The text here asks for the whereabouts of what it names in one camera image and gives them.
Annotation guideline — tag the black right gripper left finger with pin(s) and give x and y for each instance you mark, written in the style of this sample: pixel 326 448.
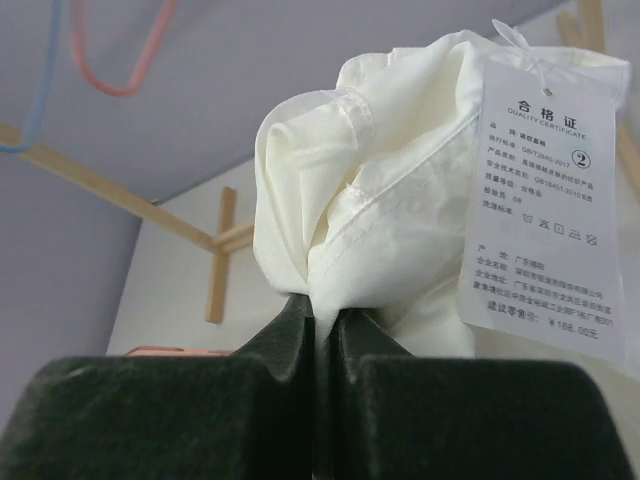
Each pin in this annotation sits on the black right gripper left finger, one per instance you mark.
pixel 245 415

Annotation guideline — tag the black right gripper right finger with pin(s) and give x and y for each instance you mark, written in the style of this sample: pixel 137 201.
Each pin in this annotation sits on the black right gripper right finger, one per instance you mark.
pixel 398 416

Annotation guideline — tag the white shirt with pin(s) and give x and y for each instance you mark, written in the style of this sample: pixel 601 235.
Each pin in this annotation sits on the white shirt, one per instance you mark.
pixel 363 190

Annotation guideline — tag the red wire hanger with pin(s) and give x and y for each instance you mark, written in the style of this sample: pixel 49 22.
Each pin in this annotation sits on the red wire hanger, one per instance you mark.
pixel 120 68

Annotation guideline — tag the blue wire hanger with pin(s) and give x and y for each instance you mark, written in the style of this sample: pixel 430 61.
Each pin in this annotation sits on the blue wire hanger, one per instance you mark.
pixel 36 115

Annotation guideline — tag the pink plastic basket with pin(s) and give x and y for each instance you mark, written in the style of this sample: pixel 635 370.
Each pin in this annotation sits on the pink plastic basket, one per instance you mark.
pixel 157 351

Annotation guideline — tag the wooden clothes rack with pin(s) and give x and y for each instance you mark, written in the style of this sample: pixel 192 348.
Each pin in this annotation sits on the wooden clothes rack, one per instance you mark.
pixel 588 32

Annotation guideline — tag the white paper price tag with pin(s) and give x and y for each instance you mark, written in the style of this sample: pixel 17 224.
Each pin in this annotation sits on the white paper price tag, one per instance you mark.
pixel 540 258

